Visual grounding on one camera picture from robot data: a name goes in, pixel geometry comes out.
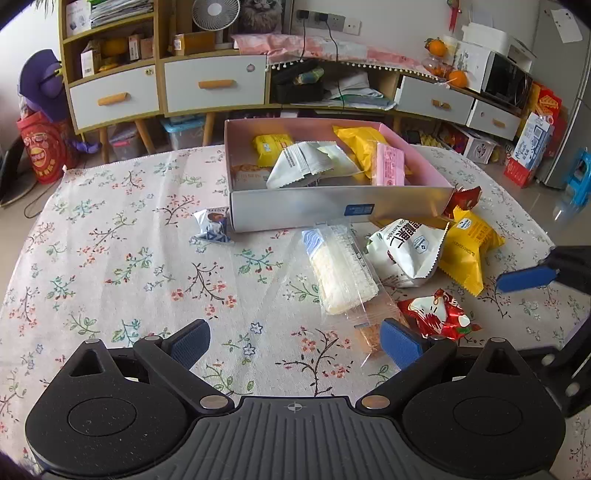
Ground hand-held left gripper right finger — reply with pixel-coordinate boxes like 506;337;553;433
355;318;523;411

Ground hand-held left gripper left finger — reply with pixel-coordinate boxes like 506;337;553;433
69;318;236;412

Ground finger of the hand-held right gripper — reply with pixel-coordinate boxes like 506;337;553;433
496;247;591;294

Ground clear cookie packet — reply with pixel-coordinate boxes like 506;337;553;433
345;295;408;357

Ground red candy packet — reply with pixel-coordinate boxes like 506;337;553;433
396;289;482;343
443;185;484;220

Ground large yellow snack packet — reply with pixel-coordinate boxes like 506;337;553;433
333;125;413;184
438;206;507;296

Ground white packet black print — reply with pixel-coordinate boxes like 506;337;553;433
366;219;451;288

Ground clear wafer packet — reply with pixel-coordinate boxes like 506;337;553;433
302;223;380;315

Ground small blue white packet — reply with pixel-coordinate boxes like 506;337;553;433
191;208;232;246

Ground pink cardboard box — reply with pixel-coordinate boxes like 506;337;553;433
224;117;457;233

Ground cream orange snack packet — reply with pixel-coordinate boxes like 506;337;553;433
230;163;271;190

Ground pink snack packet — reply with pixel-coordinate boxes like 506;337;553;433
371;143;407;186

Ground cream white snack packet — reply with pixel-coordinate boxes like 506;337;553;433
266;141;325;189

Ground small yellow snack packet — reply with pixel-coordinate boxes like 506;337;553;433
252;134;294;167

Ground floral tablecloth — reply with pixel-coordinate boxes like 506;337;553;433
0;143;591;462

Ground blue white red carton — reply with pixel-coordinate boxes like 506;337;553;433
503;112;555;188

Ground white patterned box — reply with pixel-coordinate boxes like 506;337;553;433
454;124;502;165

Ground stack of red boxes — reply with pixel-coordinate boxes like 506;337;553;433
526;83;564;130

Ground grey refrigerator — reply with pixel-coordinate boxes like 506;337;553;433
530;0;591;190

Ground white microwave oven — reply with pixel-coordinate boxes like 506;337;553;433
479;52;532;111

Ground clear bin blue lid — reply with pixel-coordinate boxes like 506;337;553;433
161;116;206;151

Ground clear storage bin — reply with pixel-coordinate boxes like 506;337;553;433
108;124;147;162

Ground glass jar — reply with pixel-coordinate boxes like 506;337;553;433
422;54;456;77

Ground red patterned bag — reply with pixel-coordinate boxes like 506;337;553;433
16;115;77;185

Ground white foam box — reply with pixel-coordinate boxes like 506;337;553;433
461;23;537;59

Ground pile of white papers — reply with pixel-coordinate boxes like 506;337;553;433
322;74;398;111

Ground wooden tv cabinet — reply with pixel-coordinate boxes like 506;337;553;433
58;0;533;165

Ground black bag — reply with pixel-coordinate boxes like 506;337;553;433
272;62;327;105

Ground pink tasselled cloth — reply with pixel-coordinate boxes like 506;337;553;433
230;33;445;79

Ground purple plush toy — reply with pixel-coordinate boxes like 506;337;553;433
18;50;103;156

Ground small white box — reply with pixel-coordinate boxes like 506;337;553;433
80;48;103;77

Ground small white desk fan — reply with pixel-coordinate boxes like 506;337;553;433
191;0;241;45

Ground framed cat picture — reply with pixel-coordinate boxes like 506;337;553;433
239;0;294;34

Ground stack of papers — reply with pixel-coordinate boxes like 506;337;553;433
89;0;155;30

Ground white drawer orange handle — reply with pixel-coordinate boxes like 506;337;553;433
68;68;162;131
396;75;476;126
163;55;269;116
467;99;523;142

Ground wall socket row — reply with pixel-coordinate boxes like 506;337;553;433
295;9;363;37

